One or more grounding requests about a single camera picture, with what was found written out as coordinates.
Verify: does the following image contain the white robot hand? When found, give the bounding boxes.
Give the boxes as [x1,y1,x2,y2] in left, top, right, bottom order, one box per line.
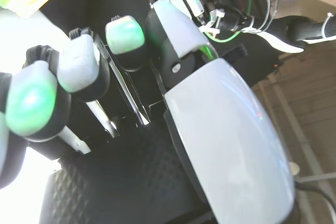
[0,0,295,224]

